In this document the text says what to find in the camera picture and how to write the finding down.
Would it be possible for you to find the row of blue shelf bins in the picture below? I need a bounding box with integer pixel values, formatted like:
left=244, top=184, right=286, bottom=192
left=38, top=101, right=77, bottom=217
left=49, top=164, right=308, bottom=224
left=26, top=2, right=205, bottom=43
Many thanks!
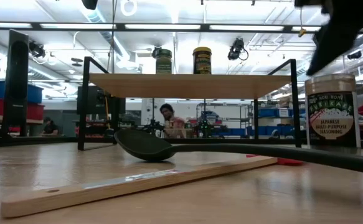
left=258, top=108, right=306, bottom=118

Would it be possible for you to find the dark plastic serving spoon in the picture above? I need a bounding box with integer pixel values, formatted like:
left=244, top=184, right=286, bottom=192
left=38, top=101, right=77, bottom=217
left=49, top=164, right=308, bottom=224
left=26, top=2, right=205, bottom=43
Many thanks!
left=114, top=128, right=363, bottom=175

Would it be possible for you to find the black overhead frame beam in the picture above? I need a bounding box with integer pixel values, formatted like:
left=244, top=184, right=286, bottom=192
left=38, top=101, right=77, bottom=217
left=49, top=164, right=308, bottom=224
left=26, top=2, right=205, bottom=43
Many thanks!
left=0, top=21, right=363, bottom=34

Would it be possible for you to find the hanging cord with yellow tag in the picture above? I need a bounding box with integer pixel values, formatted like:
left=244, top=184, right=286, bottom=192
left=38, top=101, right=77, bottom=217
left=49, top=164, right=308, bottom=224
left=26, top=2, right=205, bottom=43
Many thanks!
left=298, top=6, right=307, bottom=38

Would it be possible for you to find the black overhead camera with cable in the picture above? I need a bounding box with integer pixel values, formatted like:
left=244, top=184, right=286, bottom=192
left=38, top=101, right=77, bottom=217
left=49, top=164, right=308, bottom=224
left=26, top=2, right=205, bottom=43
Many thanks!
left=227, top=37, right=250, bottom=61

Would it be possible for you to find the large red storage bin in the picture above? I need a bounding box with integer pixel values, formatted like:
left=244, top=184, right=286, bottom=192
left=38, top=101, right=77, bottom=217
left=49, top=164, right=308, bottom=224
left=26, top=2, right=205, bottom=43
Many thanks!
left=0, top=98, right=45, bottom=121

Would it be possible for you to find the black table edge rail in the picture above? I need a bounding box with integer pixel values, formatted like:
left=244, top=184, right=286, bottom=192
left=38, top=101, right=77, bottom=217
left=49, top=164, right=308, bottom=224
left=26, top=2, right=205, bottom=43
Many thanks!
left=0, top=134, right=363, bottom=151

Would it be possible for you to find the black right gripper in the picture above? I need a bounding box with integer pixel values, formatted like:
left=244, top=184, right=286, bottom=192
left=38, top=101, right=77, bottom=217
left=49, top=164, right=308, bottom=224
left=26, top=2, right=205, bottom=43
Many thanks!
left=295, top=0, right=363, bottom=77

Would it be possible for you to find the furikake seasoning jar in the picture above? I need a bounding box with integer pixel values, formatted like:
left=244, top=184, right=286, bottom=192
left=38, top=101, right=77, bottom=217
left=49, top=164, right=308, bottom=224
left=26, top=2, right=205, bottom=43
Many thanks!
left=304, top=73, right=362, bottom=149

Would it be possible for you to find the long wooden board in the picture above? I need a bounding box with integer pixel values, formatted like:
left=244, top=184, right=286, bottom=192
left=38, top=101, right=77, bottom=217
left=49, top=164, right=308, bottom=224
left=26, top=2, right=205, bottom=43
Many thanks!
left=0, top=155, right=278, bottom=218

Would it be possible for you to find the row of blue floor bins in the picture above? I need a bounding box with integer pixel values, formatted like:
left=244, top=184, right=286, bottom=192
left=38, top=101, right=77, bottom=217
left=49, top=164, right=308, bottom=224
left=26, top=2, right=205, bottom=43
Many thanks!
left=212, top=125, right=294, bottom=137

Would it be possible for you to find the white ring light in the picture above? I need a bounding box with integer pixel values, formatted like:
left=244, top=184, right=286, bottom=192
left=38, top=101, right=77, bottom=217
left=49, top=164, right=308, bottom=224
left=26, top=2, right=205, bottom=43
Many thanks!
left=120, top=0, right=138, bottom=17

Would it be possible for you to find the green-lidded oregano jar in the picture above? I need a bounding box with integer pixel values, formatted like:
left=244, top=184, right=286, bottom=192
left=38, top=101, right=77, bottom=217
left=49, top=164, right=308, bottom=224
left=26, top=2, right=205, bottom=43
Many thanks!
left=155, top=49, right=173, bottom=75

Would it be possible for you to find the black upright post with slot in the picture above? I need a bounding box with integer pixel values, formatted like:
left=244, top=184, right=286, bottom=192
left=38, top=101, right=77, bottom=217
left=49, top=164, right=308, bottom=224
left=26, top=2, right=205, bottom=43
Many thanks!
left=2, top=29, right=30, bottom=138

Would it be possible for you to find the flat red plastic object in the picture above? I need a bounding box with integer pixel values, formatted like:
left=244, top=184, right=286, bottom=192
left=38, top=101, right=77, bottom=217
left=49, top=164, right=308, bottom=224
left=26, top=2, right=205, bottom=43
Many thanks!
left=246, top=154, right=304, bottom=166

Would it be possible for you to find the large blue storage bin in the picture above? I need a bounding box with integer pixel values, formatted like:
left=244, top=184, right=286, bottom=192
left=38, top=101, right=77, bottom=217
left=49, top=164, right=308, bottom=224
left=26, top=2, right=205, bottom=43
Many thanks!
left=0, top=80, right=44, bottom=105

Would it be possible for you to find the wooden shelf with black frame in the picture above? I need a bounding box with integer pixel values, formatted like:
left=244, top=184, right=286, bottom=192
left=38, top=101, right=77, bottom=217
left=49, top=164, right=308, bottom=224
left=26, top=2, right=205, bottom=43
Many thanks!
left=77, top=56, right=303, bottom=151

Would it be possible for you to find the yellow-lidded spice jar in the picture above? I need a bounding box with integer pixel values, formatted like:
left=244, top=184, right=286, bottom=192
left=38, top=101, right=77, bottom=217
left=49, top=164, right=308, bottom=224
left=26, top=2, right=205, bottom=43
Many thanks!
left=192, top=47, right=212, bottom=75

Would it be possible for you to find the black monitor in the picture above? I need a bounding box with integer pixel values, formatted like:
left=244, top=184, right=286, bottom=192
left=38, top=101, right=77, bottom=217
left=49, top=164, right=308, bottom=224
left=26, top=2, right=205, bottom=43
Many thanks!
left=77, top=86, right=126, bottom=115

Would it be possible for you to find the metal wire rack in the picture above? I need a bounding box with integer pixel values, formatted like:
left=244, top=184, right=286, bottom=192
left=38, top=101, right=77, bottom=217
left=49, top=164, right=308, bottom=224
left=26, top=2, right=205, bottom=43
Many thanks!
left=196, top=102, right=254, bottom=138

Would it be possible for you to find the person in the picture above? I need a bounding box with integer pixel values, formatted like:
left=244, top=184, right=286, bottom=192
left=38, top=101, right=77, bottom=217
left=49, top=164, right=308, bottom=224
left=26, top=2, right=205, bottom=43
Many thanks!
left=159, top=103, right=187, bottom=139
left=41, top=116, right=60, bottom=136

